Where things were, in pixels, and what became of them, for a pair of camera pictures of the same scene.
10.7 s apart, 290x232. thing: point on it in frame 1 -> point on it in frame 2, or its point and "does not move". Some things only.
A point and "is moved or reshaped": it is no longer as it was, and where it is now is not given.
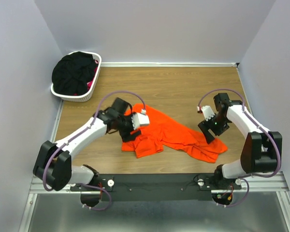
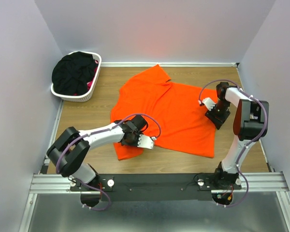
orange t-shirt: [163, 132] is moved or reshaped
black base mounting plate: [152, 187] does not move
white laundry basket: [82, 98] does not move
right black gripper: [206, 124] -> [210, 115]
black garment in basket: [72, 73] does not move
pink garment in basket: [89, 84] does not move
